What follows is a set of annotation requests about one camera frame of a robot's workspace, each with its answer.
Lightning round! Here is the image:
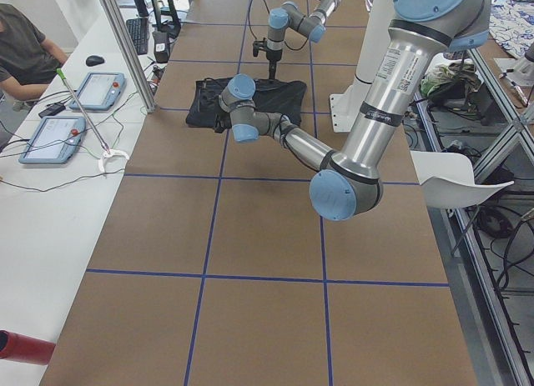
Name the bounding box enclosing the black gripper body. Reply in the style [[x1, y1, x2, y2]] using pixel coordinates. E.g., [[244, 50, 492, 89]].
[[266, 50, 282, 63]]

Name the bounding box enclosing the black printed t-shirt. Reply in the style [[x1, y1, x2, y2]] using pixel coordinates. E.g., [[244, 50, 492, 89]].
[[185, 78, 307, 129]]

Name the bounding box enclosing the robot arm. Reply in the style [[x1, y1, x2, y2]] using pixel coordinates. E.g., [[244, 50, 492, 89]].
[[218, 0, 491, 221], [264, 0, 341, 79]]

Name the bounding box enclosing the pile of clothes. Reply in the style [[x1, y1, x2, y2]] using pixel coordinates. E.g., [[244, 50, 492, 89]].
[[420, 62, 482, 106]]

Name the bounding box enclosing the black box with label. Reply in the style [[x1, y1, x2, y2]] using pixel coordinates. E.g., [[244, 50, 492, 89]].
[[152, 31, 170, 63]]

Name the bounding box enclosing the black monitor with stand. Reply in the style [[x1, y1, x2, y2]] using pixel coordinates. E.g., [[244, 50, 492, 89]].
[[151, 0, 181, 39]]

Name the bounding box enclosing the black keyboard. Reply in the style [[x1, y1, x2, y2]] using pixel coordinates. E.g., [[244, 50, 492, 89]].
[[125, 18, 149, 55]]

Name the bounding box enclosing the far blue teach pendant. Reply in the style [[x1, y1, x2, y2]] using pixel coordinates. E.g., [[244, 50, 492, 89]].
[[76, 72, 126, 112]]

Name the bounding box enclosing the blue teach pendant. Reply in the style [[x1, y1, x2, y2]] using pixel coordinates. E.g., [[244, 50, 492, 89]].
[[76, 72, 126, 112], [18, 116, 87, 165]]

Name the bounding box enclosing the black computer mouse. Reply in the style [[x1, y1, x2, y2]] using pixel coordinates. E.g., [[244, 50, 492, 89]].
[[85, 55, 105, 67]]

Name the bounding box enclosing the reacher grabber stick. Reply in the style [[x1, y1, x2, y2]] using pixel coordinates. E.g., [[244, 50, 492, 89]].
[[56, 68, 129, 173]]

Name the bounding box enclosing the white plastic chair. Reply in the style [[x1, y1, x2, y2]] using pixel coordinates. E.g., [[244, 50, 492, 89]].
[[411, 151, 514, 209]]

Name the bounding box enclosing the small black power adapter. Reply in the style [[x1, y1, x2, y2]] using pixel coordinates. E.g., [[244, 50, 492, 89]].
[[38, 103, 66, 118]]

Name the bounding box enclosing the near blue teach pendant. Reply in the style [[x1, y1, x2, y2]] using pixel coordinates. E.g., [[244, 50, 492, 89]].
[[18, 116, 87, 165]]

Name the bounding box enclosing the seated person in olive shirt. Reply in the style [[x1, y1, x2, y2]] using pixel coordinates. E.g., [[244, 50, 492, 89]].
[[1, 3, 68, 103]]

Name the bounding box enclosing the red cylinder bottle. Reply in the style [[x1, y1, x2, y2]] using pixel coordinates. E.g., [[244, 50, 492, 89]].
[[1, 330, 56, 365]]

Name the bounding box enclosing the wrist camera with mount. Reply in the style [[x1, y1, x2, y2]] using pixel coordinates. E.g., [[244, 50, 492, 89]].
[[252, 38, 268, 58], [214, 115, 232, 133]]

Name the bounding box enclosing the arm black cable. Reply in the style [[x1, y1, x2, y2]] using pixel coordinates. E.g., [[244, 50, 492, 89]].
[[247, 0, 310, 52], [275, 114, 297, 149]]

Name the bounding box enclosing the aluminium frame post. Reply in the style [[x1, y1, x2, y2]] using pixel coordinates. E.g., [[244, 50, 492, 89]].
[[99, 0, 156, 113]]

